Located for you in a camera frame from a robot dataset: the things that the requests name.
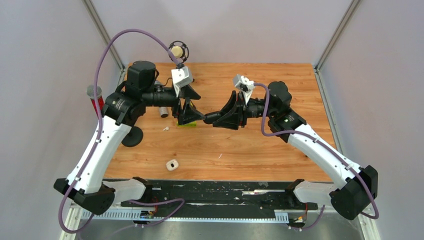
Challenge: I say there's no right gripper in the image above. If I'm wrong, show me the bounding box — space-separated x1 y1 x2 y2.
211 91 276 130

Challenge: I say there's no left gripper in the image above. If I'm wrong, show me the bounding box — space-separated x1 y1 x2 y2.
141 81 205 123

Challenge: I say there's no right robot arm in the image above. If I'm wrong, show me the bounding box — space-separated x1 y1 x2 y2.
205 81 380 220

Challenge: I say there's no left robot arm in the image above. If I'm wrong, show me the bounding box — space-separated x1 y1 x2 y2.
53 60 205 215

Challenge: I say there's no white earbud case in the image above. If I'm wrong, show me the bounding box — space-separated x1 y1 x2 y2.
165 159 179 172

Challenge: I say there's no yellow green triangle toy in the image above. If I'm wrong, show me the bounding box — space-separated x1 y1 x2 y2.
176 121 197 127

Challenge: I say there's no silver glitter microphone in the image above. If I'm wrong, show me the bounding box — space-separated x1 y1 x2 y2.
155 80 169 118

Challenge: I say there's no cream microphone in shockmount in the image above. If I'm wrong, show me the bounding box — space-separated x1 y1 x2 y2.
168 40 190 63

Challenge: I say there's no red glitter microphone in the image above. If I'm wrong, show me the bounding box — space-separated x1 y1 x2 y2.
86 84 104 114

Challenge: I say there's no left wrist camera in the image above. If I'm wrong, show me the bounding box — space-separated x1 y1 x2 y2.
171 66 193 98

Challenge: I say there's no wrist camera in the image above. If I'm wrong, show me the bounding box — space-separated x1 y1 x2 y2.
171 66 193 98
232 74 255 105

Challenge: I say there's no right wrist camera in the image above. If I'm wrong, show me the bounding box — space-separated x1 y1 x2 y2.
232 74 255 105

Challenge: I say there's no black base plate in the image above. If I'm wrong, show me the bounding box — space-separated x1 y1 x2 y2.
139 180 318 219

